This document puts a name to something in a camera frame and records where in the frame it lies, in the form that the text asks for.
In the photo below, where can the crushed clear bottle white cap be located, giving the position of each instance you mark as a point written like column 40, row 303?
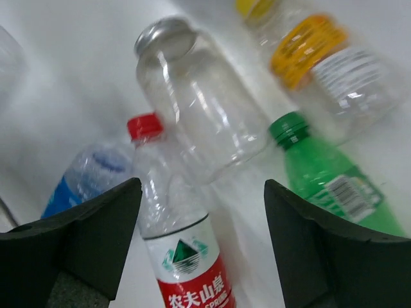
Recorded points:
column 13, row 66

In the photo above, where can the clear jar silver lid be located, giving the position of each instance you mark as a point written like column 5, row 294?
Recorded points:
column 199, row 98

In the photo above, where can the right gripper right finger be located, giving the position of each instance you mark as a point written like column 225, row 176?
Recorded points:
column 326, row 261

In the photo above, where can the small bottle yellow cap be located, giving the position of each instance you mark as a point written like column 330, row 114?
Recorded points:
column 341, row 85

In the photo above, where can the clear bottle blue label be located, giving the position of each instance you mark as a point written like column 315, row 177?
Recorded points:
column 95, row 170

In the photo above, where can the clear bottle red label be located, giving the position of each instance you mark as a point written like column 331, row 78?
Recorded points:
column 175, row 225

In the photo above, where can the green soda bottle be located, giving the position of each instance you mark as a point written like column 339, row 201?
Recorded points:
column 321, row 174

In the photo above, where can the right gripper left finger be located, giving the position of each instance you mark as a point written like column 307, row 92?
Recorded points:
column 72, row 259

